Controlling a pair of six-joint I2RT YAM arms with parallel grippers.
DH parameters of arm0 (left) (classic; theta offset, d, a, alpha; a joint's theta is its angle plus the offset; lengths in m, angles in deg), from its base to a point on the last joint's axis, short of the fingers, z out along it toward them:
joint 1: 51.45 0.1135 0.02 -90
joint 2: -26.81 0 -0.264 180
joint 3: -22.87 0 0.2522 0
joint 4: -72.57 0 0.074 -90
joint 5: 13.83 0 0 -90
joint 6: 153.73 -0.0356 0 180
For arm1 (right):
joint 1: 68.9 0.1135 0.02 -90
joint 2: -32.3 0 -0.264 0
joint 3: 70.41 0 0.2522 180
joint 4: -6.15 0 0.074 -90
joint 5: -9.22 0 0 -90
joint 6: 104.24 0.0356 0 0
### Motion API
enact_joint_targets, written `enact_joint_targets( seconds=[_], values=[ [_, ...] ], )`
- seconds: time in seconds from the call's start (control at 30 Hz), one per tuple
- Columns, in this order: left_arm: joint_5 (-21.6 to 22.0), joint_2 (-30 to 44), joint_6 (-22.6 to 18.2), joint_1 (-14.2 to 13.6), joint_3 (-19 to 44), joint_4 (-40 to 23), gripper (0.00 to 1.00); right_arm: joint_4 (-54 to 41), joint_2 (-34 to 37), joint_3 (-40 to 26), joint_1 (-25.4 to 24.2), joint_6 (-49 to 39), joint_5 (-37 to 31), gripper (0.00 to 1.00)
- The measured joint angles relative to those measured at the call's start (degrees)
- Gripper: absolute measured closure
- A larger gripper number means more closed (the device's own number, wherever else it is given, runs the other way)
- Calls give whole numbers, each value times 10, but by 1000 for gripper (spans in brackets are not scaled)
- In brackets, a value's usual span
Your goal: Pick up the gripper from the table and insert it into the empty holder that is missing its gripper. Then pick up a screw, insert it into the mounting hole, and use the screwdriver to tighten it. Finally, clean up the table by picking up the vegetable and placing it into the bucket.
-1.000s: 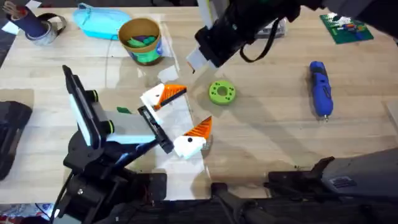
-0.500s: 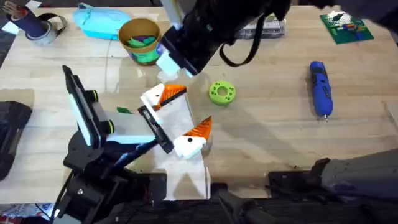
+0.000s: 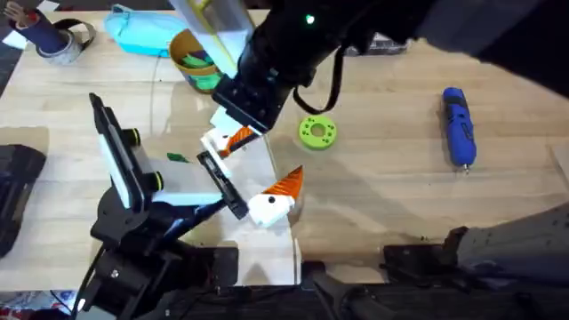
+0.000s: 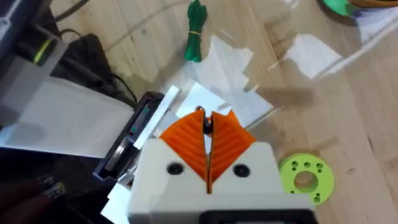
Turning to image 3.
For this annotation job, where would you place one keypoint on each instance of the light blue soft bag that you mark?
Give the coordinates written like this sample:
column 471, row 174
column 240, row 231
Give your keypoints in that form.
column 142, row 33

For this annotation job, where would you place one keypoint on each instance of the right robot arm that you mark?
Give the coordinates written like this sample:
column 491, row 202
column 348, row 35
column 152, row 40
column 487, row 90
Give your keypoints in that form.
column 489, row 26

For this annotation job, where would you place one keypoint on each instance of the orange ribbed wedge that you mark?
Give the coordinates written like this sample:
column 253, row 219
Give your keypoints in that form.
column 238, row 138

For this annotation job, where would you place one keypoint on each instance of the green disc with holes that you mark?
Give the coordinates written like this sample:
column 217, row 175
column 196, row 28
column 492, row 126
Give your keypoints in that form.
column 326, row 138

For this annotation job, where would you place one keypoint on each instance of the black rail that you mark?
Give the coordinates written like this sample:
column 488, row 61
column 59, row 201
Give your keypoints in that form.
column 400, row 306

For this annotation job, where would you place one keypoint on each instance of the blue electric screwdriver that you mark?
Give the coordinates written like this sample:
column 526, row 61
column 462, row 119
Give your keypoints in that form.
column 460, row 129

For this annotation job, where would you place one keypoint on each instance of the black case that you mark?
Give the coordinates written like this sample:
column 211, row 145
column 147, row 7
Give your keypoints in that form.
column 15, row 191

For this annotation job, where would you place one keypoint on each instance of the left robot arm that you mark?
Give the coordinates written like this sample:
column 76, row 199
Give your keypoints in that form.
column 133, row 271

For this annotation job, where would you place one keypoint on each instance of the yellow tub with toys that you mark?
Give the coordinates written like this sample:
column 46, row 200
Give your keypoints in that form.
column 184, row 53

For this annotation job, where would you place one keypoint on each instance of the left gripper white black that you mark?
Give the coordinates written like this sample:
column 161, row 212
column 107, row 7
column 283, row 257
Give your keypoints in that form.
column 186, row 182

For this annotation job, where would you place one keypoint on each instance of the grey tape roll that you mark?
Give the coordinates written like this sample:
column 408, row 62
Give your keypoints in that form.
column 62, row 52

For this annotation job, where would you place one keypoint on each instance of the right wrist upright flat plate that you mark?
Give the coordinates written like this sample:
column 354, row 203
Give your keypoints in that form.
column 213, row 26

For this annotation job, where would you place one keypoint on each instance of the left wrist upright flat plate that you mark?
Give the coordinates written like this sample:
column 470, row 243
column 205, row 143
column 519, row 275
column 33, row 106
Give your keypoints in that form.
column 116, row 155

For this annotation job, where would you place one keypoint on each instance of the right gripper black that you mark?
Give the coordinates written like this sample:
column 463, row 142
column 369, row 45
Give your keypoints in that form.
column 253, row 98

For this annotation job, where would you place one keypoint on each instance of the small green vegetable toy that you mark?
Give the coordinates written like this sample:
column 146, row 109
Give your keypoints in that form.
column 178, row 157

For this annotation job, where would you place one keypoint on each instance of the wrist upright flat plate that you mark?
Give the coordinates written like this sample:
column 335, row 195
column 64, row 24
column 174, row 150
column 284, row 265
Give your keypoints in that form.
column 116, row 155
column 213, row 26

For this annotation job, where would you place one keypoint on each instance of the dark blue cylinder toy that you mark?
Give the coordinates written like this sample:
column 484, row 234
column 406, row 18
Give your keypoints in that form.
column 42, row 33

